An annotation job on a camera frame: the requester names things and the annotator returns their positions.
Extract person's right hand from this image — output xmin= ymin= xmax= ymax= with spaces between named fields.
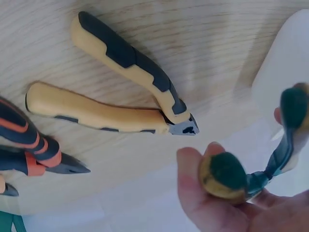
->
xmin=177 ymin=107 xmax=309 ymax=232

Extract yellow and green pliers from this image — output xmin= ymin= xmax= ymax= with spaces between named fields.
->
xmin=197 ymin=82 xmax=309 ymax=206

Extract white plastic container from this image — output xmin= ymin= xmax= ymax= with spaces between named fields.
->
xmin=238 ymin=9 xmax=309 ymax=136

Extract yellow and black pliers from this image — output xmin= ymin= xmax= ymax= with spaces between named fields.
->
xmin=25 ymin=11 xmax=200 ymax=136

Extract black and orange pliers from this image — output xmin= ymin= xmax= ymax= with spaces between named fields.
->
xmin=0 ymin=96 xmax=92 ymax=179

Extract green tool handle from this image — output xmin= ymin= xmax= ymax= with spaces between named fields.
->
xmin=0 ymin=209 xmax=25 ymax=232

